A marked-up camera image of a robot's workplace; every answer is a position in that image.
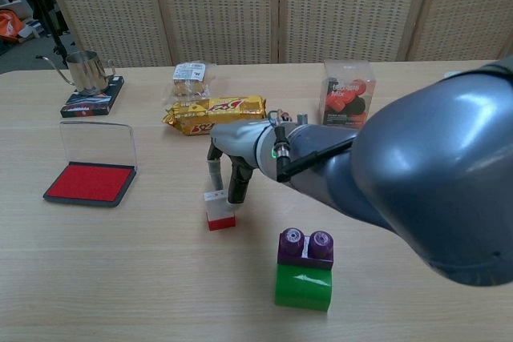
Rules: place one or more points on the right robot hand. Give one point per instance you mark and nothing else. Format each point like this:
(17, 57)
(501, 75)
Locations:
(238, 138)

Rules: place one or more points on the red and white stamp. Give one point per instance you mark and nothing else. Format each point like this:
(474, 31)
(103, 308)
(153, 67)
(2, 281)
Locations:
(219, 210)

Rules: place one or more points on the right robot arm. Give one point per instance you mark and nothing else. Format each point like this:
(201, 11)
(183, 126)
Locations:
(421, 166)

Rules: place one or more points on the red ink pad clear lid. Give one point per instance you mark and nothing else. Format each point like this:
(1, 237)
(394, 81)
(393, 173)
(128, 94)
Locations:
(90, 182)

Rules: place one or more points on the gold biscuit pack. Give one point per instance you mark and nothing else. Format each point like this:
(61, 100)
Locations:
(216, 111)

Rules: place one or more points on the clear wrapped cake packet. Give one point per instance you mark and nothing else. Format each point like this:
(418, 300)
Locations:
(190, 81)

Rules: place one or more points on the clear box red black pieces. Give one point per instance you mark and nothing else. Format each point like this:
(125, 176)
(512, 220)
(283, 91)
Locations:
(346, 95)

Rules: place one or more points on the rattan folding screen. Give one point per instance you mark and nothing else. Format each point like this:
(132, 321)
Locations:
(224, 9)

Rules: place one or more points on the purple toy block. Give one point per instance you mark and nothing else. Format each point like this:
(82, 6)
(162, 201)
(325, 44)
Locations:
(304, 256)

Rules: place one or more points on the black printed box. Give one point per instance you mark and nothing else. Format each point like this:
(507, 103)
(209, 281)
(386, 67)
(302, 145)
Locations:
(94, 103)

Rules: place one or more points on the steel gooseneck pitcher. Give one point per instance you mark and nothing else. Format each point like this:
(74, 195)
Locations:
(88, 73)

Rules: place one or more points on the green toy block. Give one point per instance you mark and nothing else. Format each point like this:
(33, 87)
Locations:
(302, 290)

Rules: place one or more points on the black tripod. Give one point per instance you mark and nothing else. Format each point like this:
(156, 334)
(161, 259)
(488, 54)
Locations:
(50, 17)

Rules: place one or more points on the orange bag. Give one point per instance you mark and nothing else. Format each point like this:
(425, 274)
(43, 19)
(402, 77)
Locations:
(10, 25)

